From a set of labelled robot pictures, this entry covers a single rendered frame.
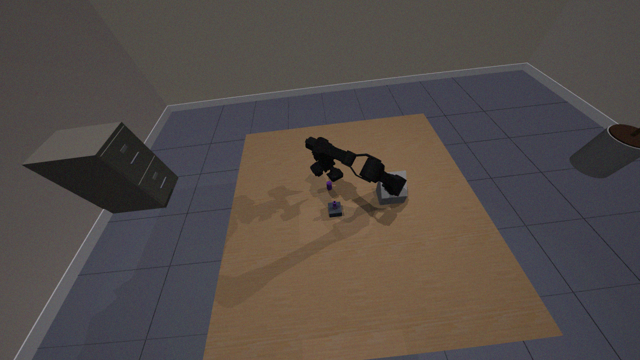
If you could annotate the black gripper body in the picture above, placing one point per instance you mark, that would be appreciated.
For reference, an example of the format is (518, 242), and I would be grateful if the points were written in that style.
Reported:
(335, 173)

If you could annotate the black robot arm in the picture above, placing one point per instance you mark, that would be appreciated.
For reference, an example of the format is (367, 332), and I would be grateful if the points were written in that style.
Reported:
(373, 170)

